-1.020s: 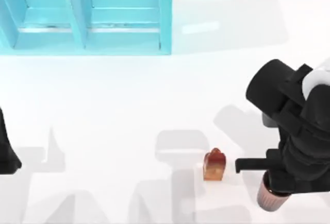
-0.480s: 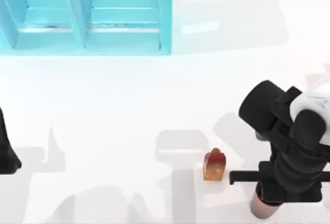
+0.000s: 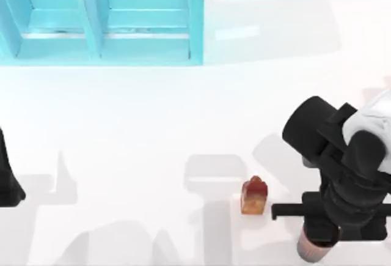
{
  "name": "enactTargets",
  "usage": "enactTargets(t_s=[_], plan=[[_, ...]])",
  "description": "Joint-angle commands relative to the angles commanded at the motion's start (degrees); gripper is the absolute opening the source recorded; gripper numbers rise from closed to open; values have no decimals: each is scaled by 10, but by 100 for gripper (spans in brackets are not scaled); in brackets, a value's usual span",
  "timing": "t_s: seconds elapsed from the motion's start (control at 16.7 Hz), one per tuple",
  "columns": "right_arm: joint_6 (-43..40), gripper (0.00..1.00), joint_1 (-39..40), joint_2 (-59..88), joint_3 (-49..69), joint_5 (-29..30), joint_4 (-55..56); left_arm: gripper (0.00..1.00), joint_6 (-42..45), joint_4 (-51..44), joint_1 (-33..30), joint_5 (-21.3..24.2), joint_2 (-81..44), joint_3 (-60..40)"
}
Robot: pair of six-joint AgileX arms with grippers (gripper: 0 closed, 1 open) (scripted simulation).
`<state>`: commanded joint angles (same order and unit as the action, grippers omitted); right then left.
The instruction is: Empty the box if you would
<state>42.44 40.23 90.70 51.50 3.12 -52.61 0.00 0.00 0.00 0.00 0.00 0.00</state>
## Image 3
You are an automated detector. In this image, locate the pinkish brown cup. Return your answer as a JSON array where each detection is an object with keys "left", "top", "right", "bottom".
[{"left": 297, "top": 226, "right": 340, "bottom": 263}]

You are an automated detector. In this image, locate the pale grey rounded box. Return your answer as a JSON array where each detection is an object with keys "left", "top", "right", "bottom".
[{"left": 342, "top": 89, "right": 391, "bottom": 145}]

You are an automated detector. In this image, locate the light blue rack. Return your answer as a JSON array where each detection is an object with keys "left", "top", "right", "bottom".
[{"left": 0, "top": 0, "right": 205, "bottom": 67}]

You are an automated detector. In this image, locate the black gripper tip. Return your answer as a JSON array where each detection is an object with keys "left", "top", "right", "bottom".
[{"left": 0, "top": 128, "right": 27, "bottom": 208}]

